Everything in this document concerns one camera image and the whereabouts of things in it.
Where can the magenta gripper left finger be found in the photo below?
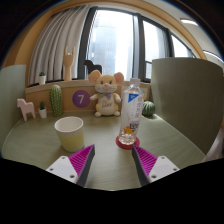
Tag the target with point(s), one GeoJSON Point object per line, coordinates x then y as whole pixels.
{"type": "Point", "coordinates": [74, 168]}

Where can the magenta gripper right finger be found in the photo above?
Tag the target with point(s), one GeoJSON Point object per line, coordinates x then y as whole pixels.
{"type": "Point", "coordinates": [150, 167]}

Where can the clear plastic water bottle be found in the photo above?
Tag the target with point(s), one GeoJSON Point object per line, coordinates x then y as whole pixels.
{"type": "Point", "coordinates": [132, 102]}

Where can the red round coaster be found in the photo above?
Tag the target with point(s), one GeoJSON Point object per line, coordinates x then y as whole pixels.
{"type": "Point", "coordinates": [127, 147]}

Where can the pale yellow paper cup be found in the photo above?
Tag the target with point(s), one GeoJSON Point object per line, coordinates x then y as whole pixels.
{"type": "Point", "coordinates": [70, 133]}

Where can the round green ceramic cactus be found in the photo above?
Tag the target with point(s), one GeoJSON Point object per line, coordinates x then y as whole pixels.
{"type": "Point", "coordinates": [148, 109]}

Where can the small potted plant on table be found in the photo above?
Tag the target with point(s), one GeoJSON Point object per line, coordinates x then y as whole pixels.
{"type": "Point", "coordinates": [42, 110]}

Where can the purple number seven disc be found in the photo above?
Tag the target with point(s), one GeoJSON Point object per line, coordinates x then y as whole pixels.
{"type": "Point", "coordinates": [81, 98]}

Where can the plush mouse toy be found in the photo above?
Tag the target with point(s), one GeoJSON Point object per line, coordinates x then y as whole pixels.
{"type": "Point", "coordinates": [106, 96]}

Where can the pink wooden horse figure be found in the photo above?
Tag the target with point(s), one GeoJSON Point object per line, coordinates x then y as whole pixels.
{"type": "Point", "coordinates": [26, 107]}

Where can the tall green ceramic cactus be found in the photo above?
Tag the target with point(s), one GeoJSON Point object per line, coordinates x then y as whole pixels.
{"type": "Point", "coordinates": [55, 99]}

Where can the right green partition panel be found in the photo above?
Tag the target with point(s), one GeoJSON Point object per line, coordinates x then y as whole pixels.
{"type": "Point", "coordinates": [188, 93]}

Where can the green partition panel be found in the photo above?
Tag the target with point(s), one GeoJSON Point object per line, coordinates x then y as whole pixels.
{"type": "Point", "coordinates": [188, 93]}
{"type": "Point", "coordinates": [12, 87]}

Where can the small potted plant on ledge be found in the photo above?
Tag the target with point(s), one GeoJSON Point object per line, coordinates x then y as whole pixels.
{"type": "Point", "coordinates": [42, 78]}

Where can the black horse figure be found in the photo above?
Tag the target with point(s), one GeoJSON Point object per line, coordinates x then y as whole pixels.
{"type": "Point", "coordinates": [91, 66]}

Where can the left green partition panel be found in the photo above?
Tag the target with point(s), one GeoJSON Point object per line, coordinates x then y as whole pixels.
{"type": "Point", "coordinates": [12, 87]}

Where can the wooden hand sculpture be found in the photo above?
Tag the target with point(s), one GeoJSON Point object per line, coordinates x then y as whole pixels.
{"type": "Point", "coordinates": [68, 60]}

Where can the grey window curtain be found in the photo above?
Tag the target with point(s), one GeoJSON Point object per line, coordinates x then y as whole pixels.
{"type": "Point", "coordinates": [63, 30]}

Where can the white wall socket left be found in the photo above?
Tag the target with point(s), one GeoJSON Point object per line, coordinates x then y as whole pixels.
{"type": "Point", "coordinates": [145, 93]}

